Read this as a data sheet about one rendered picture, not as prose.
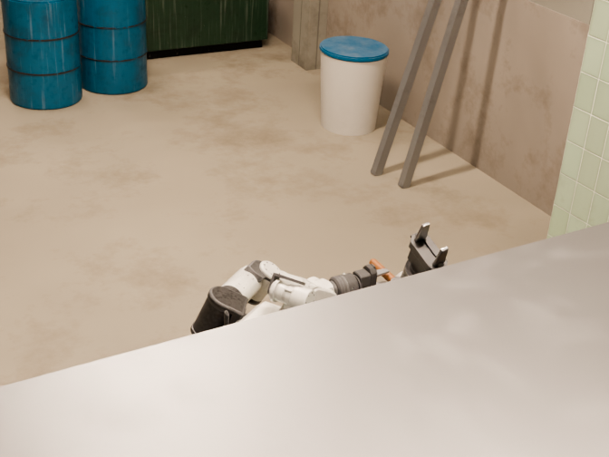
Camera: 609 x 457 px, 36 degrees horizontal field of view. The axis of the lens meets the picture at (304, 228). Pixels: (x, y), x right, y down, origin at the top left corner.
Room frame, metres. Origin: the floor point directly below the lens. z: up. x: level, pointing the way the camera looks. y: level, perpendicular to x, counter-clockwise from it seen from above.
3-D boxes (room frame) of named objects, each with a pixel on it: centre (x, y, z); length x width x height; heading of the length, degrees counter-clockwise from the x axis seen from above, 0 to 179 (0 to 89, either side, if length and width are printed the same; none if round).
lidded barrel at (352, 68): (7.04, -0.29, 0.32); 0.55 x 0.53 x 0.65; 30
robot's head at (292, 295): (2.16, 0.02, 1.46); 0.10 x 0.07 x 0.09; 64
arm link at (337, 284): (2.64, -0.08, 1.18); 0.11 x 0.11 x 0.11; 30
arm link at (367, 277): (2.70, -0.18, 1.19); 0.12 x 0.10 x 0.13; 120
